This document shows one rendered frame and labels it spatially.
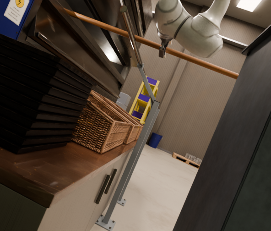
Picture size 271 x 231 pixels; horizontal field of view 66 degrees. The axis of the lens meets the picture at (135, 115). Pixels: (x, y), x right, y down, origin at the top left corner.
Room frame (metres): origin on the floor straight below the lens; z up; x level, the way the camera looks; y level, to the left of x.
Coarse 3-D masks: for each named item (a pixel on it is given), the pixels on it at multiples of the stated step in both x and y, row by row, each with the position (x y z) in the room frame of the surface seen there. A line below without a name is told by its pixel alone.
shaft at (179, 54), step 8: (80, 16) 1.20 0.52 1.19; (96, 24) 1.18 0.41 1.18; (104, 24) 1.17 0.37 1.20; (120, 32) 1.16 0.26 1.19; (136, 40) 1.15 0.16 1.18; (144, 40) 1.14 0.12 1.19; (168, 48) 1.12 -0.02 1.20; (176, 56) 1.13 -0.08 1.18; (184, 56) 1.11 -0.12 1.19; (192, 56) 1.11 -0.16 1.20; (200, 64) 1.10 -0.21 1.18; (208, 64) 1.09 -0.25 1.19; (224, 72) 1.08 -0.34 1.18; (232, 72) 1.07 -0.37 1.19
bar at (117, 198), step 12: (132, 36) 1.04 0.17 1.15; (144, 72) 1.72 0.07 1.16; (156, 108) 1.48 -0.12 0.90; (144, 132) 1.48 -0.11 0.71; (144, 144) 1.96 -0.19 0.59; (132, 156) 1.49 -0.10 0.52; (132, 168) 1.96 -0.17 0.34; (120, 180) 1.49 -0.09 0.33; (120, 192) 1.48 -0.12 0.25; (120, 204) 1.91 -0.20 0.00; (108, 216) 1.48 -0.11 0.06; (108, 228) 1.44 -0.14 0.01
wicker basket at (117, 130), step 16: (96, 96) 1.45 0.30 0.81; (96, 112) 0.89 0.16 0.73; (112, 112) 1.43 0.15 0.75; (80, 128) 0.89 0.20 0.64; (96, 128) 0.88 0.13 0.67; (112, 128) 0.88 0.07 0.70; (128, 128) 1.41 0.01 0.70; (80, 144) 0.89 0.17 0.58; (96, 144) 0.88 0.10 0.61; (112, 144) 1.07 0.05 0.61
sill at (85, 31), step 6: (60, 0) 1.00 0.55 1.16; (66, 6) 1.06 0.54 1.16; (66, 12) 1.08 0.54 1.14; (72, 12) 1.12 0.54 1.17; (72, 18) 1.14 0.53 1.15; (78, 18) 1.19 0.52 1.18; (78, 24) 1.22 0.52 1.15; (84, 30) 1.31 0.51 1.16; (90, 36) 1.41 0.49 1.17; (96, 42) 1.52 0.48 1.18; (96, 48) 1.56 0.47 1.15; (102, 54) 1.71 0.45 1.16; (108, 60) 1.90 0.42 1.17; (120, 78) 2.49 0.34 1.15
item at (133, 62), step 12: (96, 0) 1.31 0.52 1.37; (108, 0) 1.29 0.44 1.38; (120, 0) 1.27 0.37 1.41; (108, 12) 1.43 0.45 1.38; (120, 12) 1.40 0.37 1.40; (108, 24) 1.61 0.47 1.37; (120, 24) 1.57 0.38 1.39; (120, 36) 1.79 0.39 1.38; (120, 48) 2.08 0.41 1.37; (132, 48) 2.02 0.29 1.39; (132, 60) 2.41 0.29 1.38
